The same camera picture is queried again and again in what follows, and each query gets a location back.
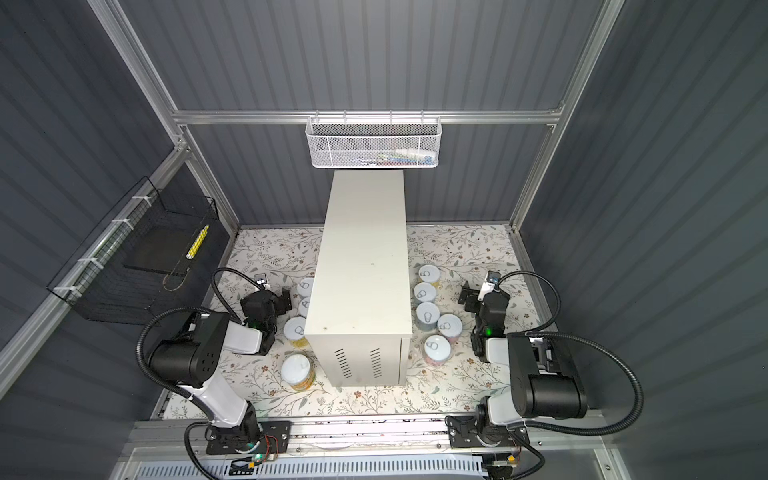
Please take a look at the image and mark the pink label can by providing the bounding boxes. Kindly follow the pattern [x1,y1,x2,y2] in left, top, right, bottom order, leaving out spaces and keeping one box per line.
[437,314,463,344]
[423,334,452,367]

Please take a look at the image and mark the pink label can front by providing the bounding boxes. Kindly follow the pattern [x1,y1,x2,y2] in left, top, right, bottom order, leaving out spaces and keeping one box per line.
[423,334,452,367]

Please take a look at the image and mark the orange label can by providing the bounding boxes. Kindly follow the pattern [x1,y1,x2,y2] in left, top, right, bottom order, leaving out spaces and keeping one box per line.
[280,353,316,391]

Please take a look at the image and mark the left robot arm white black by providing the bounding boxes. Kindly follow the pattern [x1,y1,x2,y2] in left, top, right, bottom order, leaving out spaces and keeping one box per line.
[136,288,292,454]

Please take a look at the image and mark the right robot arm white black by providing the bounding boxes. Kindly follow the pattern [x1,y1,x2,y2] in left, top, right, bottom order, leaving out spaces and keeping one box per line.
[446,283,588,448]

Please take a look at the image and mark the white metal cabinet counter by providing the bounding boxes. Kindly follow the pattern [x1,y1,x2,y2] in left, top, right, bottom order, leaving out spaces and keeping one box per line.
[305,170,413,387]

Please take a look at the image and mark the can left middle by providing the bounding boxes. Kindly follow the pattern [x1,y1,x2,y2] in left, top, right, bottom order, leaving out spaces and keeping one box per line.
[298,297,311,317]

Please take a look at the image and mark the can left rear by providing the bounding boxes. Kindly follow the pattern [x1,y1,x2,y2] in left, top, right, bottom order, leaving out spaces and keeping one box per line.
[296,277,314,298]

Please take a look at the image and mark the yellow label can left front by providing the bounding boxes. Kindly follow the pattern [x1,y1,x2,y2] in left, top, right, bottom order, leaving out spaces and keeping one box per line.
[283,316,309,349]

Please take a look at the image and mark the teal label can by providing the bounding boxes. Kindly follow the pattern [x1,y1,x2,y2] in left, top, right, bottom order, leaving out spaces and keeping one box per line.
[416,302,441,331]

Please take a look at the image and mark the can right middle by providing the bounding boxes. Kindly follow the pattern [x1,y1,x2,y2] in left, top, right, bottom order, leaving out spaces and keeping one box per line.
[413,282,437,303]

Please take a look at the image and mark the yellow can right rear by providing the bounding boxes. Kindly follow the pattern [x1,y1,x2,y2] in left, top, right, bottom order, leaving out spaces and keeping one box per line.
[418,264,441,286]

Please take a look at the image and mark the floral patterned mat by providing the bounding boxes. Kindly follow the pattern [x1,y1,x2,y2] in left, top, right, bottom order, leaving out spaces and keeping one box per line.
[218,225,541,417]

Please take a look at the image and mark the yellow marker pen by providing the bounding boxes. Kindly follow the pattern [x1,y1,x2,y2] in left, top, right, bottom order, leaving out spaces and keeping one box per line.
[185,224,210,260]

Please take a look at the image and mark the tubes in white basket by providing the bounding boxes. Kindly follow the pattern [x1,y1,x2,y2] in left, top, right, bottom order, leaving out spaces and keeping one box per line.
[352,148,437,166]

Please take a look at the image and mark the right black corrugated cable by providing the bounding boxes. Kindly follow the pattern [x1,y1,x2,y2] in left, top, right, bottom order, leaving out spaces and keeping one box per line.
[497,270,645,480]

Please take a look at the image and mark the black corrugated cable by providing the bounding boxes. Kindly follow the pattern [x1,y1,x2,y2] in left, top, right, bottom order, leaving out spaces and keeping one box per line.
[135,266,266,480]
[497,270,645,480]

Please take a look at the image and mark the black wire wall basket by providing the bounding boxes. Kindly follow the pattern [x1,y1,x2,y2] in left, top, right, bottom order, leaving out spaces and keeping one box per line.
[47,178,225,325]

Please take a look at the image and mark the left black corrugated cable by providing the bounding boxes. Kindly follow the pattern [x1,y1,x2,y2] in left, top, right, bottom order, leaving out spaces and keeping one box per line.
[135,266,266,480]

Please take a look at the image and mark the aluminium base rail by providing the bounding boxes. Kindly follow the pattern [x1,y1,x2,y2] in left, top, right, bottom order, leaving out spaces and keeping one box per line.
[110,413,630,479]

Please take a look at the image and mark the white wire mesh basket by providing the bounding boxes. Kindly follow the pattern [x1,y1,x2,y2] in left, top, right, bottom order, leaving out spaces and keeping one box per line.
[305,118,443,169]

